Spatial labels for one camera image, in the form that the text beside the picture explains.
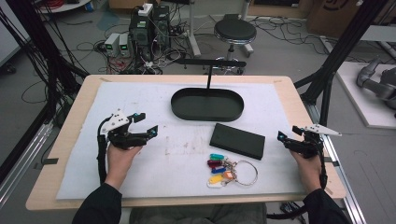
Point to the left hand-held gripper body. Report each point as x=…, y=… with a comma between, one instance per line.
x=124, y=140

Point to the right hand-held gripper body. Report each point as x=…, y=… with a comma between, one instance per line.
x=306, y=144

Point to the person's left hand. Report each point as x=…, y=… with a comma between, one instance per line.
x=120, y=161

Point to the person's right hand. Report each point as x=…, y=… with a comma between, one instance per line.
x=309, y=172

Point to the white table mat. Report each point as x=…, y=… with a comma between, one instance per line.
x=155, y=168

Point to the black rectangular box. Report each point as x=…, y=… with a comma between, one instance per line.
x=237, y=141

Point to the wooden table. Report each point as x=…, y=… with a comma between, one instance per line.
x=71, y=124

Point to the black oval tray with hanger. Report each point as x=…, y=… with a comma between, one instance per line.
x=207, y=105

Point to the white floor platform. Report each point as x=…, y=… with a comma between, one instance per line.
x=358, y=96

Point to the small grey power supply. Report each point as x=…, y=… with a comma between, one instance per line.
x=112, y=43
x=124, y=45

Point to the black tape strip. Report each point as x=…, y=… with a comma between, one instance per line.
x=46, y=162

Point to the black computer tower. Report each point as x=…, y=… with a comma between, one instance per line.
x=161, y=25
x=140, y=34

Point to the person's legs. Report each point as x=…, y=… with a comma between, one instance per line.
x=199, y=215

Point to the white desk leg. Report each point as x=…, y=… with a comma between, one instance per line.
x=193, y=31

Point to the white power adapter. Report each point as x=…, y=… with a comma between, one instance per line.
x=145, y=9

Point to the black round stool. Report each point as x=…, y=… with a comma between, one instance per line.
x=235, y=31

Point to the cardboard box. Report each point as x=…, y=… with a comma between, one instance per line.
x=339, y=15

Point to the round white table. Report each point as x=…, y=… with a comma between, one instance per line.
x=67, y=5

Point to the aluminium rail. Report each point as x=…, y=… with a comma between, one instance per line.
x=21, y=165
x=345, y=174

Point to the black frame strut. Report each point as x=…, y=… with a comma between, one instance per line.
x=40, y=46
x=339, y=53

